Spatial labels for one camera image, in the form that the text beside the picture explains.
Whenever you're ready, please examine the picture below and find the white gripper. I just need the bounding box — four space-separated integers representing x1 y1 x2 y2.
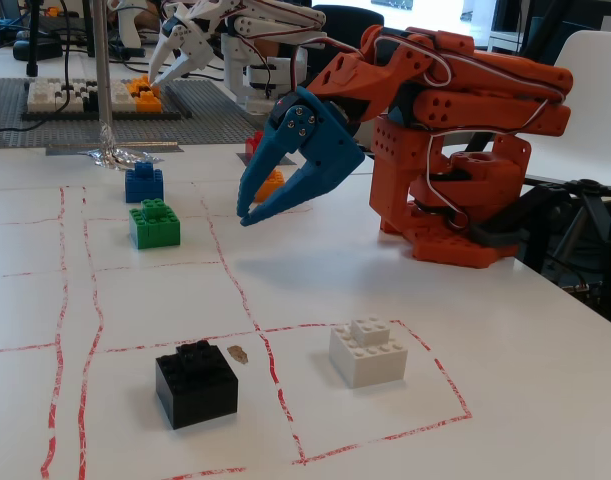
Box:
148 3 222 85

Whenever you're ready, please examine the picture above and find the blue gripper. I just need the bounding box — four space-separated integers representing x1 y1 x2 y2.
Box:
236 85 366 228

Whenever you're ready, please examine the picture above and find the red brick block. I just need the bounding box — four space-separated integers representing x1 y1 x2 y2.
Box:
244 129 267 157

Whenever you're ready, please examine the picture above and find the yellow brick block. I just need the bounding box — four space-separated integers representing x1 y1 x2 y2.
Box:
253 168 287 204

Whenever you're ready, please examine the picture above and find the blue brick block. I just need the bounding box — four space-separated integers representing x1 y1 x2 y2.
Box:
124 160 165 204

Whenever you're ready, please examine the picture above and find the small green brick block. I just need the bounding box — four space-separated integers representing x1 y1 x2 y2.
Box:
128 198 182 250

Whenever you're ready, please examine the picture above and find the white brick block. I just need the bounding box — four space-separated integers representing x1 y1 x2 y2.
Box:
328 314 409 390

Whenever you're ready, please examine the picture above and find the black brick block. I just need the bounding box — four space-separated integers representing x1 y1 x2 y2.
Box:
154 338 240 430

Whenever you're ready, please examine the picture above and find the metal pole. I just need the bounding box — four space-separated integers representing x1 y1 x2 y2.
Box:
92 0 114 132

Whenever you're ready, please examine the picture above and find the long grey tape strip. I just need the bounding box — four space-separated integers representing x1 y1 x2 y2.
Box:
45 141 179 157

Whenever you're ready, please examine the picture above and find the crumpled aluminium foil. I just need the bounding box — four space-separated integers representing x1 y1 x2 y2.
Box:
82 124 164 172

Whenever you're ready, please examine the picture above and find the multicolour brick mosaic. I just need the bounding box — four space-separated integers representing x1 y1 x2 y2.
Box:
22 74 194 121

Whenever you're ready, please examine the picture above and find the black oblong object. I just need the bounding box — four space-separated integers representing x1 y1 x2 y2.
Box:
12 39 64 62

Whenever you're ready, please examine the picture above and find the black upright stand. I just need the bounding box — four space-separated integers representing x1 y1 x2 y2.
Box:
24 0 42 79

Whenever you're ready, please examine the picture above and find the dark office chair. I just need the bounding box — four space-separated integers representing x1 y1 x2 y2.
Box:
310 4 386 57

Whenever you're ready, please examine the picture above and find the grey studded baseplate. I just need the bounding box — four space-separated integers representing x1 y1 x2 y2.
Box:
0 77 309 150

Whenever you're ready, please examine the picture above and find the black table clamp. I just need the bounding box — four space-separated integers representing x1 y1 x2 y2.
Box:
467 179 611 249

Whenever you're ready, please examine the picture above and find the black diagonal pole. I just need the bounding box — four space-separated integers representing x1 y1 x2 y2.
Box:
522 0 572 64

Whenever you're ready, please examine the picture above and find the white plastic chair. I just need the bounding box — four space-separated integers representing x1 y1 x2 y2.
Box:
522 29 611 189

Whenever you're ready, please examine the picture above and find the white plastic handle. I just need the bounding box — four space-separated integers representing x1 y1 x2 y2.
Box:
107 0 145 50

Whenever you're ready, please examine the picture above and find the arm servo cable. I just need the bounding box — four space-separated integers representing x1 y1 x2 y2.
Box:
425 89 562 232

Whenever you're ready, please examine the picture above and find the gripper servo cable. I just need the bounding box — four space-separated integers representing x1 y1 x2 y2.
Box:
294 29 454 95

